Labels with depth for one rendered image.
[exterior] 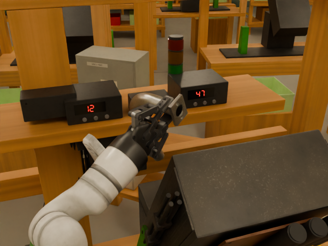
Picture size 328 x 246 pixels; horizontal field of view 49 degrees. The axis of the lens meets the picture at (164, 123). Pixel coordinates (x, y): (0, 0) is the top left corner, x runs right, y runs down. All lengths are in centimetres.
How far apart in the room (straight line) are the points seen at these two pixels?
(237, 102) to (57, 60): 57
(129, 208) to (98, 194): 246
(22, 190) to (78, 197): 77
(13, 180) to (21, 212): 189
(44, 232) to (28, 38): 60
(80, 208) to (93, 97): 46
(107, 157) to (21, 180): 76
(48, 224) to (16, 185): 77
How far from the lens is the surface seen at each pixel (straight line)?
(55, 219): 62
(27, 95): 107
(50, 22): 106
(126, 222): 297
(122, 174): 64
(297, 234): 75
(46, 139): 105
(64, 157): 122
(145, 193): 126
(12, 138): 105
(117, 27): 782
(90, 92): 108
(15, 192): 140
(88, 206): 63
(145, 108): 68
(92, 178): 64
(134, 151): 65
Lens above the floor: 204
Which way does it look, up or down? 28 degrees down
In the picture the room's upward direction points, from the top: straight up
